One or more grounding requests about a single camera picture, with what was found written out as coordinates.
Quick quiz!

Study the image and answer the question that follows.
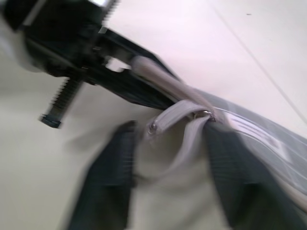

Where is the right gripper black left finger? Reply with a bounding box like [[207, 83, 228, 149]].
[[68, 120, 139, 230]]

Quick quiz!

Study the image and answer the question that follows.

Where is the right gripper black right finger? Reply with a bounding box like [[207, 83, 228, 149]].
[[206, 119, 307, 230]]

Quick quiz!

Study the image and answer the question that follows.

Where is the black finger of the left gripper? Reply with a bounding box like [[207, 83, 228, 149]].
[[71, 65, 174, 111], [95, 27, 185, 84]]

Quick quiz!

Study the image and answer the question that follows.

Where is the grey grid zip pouch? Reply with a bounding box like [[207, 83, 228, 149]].
[[130, 55, 307, 230]]

